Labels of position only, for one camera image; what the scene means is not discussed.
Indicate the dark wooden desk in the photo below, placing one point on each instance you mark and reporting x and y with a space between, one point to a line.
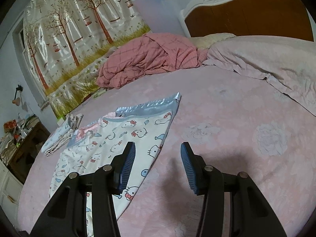
22 160

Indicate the pink cartoon print pants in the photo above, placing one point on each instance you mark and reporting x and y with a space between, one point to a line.
82 132

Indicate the red box on desk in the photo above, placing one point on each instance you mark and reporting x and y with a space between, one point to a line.
9 125

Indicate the beige pillow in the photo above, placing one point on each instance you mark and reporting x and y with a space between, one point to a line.
206 41

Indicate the green white small box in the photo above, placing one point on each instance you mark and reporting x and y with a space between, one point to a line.
61 120

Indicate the pale green comb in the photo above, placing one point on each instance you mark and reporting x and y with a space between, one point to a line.
99 93

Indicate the white cabinet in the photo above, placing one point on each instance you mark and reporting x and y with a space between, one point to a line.
10 192

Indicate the white hello kitty pants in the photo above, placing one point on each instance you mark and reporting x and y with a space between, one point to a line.
95 150

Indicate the stack of papers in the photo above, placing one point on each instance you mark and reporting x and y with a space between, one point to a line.
31 122

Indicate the pink wall lamp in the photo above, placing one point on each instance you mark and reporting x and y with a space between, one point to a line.
16 101

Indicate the white wooden headboard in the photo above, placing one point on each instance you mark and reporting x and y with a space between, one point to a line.
289 18

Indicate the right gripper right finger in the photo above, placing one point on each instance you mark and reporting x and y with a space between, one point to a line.
250 212

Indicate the folded blue white cloth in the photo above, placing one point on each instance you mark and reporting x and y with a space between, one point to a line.
56 136

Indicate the window frame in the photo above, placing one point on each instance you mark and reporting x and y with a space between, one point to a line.
25 66

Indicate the folded cream cloth stack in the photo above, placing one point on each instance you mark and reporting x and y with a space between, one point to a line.
74 122

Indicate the tree print curtain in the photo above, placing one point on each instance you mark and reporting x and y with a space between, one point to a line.
69 40

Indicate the pink plaid quilt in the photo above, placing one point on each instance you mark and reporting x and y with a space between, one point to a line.
152 53

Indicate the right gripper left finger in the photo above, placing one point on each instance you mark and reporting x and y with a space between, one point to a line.
65 213

